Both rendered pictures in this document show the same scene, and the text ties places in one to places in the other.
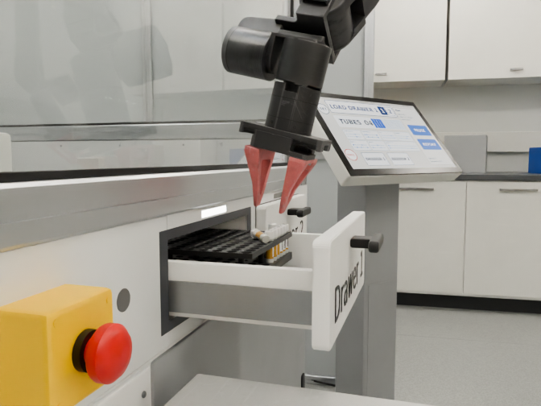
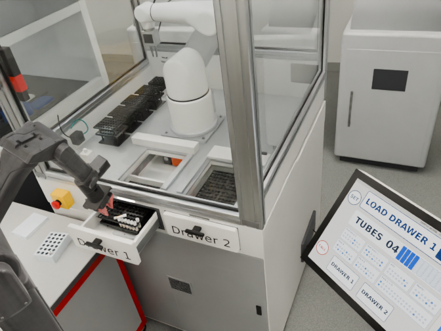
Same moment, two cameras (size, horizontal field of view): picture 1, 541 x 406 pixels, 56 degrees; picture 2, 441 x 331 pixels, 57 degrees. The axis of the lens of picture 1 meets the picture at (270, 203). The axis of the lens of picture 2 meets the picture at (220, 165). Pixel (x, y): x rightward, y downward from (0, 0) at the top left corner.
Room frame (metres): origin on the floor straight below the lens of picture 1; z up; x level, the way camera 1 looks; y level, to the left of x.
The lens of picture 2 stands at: (1.28, -1.01, 1.92)
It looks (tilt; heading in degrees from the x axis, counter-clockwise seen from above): 37 degrees down; 102
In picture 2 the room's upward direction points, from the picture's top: 8 degrees counter-clockwise
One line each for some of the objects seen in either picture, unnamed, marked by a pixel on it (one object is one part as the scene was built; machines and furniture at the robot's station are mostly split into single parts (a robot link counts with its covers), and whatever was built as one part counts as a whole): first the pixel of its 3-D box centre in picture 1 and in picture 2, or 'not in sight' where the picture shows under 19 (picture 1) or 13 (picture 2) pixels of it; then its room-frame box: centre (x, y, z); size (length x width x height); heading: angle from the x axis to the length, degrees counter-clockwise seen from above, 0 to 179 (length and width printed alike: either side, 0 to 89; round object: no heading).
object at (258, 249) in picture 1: (267, 243); (117, 220); (0.65, 0.00, 0.90); 0.18 x 0.02 x 0.01; 163
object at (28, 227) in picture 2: not in sight; (30, 225); (0.18, 0.10, 0.77); 0.13 x 0.09 x 0.02; 70
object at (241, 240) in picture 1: (196, 260); (134, 207); (0.68, 0.10, 0.87); 0.22 x 0.18 x 0.06; 73
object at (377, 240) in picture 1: (365, 242); (96, 243); (0.61, -0.12, 0.91); 0.07 x 0.04 x 0.01; 163
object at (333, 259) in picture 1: (344, 267); (103, 243); (0.62, -0.09, 0.87); 0.29 x 0.02 x 0.11; 163
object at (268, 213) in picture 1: (284, 227); (200, 231); (0.97, -0.03, 0.87); 0.29 x 0.02 x 0.11; 163
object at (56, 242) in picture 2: not in sight; (52, 247); (0.35, -0.03, 0.78); 0.12 x 0.08 x 0.04; 84
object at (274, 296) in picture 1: (190, 263); (136, 207); (0.68, 0.11, 0.86); 0.40 x 0.26 x 0.06; 73
